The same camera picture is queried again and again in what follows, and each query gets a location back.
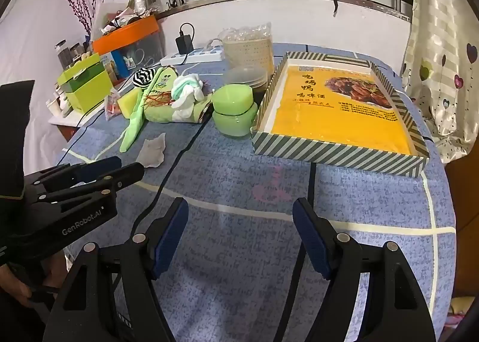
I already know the green cardboard box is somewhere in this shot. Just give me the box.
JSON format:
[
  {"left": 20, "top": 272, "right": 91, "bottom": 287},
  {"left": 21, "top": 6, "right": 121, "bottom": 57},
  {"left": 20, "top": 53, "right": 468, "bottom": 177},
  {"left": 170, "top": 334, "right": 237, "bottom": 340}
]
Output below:
[{"left": 57, "top": 53, "right": 113, "bottom": 114}]

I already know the black charger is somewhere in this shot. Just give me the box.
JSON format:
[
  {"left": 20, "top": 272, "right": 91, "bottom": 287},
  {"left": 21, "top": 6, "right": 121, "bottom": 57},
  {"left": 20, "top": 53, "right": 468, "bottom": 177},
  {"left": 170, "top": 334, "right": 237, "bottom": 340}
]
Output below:
[{"left": 176, "top": 23, "right": 195, "bottom": 54}]

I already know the orange lid storage box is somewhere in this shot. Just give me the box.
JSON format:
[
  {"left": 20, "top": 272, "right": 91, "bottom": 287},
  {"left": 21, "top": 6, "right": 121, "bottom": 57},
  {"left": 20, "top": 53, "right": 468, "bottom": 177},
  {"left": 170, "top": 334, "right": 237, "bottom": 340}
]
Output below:
[{"left": 93, "top": 15, "right": 165, "bottom": 81}]

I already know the person's left hand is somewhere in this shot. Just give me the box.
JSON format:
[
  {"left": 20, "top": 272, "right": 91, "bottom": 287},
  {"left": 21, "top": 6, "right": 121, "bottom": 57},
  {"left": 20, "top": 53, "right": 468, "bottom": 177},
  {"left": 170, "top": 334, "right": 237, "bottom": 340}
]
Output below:
[{"left": 0, "top": 264, "right": 34, "bottom": 308}]

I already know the green plastic jar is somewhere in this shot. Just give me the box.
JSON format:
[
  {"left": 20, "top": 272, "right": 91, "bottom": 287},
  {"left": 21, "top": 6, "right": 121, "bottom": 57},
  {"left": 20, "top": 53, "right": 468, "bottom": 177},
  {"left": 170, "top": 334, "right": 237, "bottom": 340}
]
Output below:
[{"left": 212, "top": 84, "right": 260, "bottom": 139}]

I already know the wooden wardrobe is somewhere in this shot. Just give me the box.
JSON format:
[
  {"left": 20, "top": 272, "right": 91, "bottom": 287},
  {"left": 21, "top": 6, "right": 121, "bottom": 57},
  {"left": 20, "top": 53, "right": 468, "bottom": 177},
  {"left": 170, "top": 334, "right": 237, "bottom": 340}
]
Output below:
[{"left": 445, "top": 157, "right": 479, "bottom": 300}]

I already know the stack of clear plastic lids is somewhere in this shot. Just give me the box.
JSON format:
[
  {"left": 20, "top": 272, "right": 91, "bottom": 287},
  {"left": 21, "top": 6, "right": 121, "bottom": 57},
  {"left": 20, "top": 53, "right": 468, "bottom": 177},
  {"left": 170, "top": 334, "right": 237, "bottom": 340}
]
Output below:
[{"left": 223, "top": 66, "right": 270, "bottom": 94}]

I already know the red string bundle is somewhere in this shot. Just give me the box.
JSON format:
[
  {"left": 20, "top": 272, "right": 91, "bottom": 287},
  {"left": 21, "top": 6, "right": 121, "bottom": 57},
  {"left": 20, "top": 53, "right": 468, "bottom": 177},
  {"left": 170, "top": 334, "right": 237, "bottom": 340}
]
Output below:
[{"left": 140, "top": 91, "right": 173, "bottom": 108}]

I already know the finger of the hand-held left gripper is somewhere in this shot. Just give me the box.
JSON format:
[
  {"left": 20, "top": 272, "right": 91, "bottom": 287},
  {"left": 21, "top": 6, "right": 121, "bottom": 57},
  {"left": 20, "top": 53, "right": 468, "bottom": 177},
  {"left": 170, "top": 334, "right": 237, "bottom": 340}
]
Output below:
[
  {"left": 37, "top": 162, "right": 145, "bottom": 215},
  {"left": 24, "top": 156, "right": 123, "bottom": 193}
]

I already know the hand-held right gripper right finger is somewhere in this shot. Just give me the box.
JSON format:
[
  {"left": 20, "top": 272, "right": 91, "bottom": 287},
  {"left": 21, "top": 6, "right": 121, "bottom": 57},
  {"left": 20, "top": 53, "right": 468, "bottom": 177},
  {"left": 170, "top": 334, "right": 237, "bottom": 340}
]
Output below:
[{"left": 292, "top": 197, "right": 436, "bottom": 342}]

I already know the red white snack packet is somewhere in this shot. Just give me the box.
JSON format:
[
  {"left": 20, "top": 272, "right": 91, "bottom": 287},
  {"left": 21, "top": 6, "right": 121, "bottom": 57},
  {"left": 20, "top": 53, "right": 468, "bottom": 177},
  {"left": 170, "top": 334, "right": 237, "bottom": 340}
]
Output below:
[{"left": 104, "top": 92, "right": 123, "bottom": 121}]

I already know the heart print curtain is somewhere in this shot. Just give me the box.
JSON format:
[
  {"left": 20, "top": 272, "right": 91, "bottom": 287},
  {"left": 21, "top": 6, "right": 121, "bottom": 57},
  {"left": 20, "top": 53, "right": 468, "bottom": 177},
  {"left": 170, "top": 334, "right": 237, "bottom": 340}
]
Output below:
[{"left": 402, "top": 0, "right": 479, "bottom": 165}]

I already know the black white striped sock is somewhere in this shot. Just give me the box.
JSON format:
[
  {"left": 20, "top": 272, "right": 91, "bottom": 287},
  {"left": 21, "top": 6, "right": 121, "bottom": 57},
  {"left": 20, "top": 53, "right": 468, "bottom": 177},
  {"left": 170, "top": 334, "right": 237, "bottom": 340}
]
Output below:
[{"left": 132, "top": 68, "right": 158, "bottom": 89}]

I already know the green snack bag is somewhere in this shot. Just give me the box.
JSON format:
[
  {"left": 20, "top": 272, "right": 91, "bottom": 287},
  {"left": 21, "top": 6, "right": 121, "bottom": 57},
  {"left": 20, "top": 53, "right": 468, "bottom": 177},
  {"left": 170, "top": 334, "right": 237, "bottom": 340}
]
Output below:
[{"left": 120, "top": 66, "right": 214, "bottom": 153}]

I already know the pile of small packets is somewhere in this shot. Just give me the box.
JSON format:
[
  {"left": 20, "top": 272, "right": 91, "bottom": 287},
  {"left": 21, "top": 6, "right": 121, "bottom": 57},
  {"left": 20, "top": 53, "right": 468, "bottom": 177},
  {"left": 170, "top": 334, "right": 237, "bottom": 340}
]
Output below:
[{"left": 99, "top": 0, "right": 161, "bottom": 28}]

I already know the yellow printed sheet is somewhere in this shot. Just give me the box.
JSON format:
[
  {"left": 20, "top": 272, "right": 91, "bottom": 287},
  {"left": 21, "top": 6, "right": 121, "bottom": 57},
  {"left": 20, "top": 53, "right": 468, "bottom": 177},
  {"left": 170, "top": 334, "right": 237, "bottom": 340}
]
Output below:
[{"left": 262, "top": 60, "right": 414, "bottom": 156}]

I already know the white green baby sock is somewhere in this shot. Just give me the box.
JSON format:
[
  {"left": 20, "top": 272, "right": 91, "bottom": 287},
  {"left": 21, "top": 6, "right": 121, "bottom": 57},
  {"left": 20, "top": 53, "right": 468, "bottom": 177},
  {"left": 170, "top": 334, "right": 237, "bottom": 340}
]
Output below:
[{"left": 171, "top": 73, "right": 206, "bottom": 120}]

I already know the yellow sponge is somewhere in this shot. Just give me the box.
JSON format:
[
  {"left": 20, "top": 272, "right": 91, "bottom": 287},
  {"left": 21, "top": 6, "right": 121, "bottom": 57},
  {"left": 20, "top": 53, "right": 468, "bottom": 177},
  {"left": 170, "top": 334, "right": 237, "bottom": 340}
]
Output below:
[{"left": 117, "top": 88, "right": 145, "bottom": 117}]

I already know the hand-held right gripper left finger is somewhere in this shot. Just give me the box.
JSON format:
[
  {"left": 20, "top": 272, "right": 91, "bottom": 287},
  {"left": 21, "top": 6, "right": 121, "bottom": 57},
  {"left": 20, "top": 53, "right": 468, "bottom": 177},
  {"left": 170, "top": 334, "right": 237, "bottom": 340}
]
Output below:
[{"left": 43, "top": 197, "right": 190, "bottom": 342}]

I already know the white power strip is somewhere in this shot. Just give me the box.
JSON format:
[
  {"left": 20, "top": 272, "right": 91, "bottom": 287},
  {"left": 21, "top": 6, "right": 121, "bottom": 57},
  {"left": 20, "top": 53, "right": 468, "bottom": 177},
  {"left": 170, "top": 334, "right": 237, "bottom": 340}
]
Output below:
[{"left": 160, "top": 45, "right": 225, "bottom": 66}]

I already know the blue checked bedsheet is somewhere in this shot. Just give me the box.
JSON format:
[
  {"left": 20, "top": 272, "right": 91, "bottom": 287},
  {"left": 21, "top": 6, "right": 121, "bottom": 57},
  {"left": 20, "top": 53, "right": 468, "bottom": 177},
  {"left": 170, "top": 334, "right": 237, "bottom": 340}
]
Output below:
[{"left": 56, "top": 43, "right": 455, "bottom": 342}]

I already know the blue printed carton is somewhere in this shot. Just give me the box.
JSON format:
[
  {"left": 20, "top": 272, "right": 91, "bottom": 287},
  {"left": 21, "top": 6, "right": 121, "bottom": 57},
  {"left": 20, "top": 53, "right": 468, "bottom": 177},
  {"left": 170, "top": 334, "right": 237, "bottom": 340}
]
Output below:
[{"left": 101, "top": 52, "right": 130, "bottom": 81}]

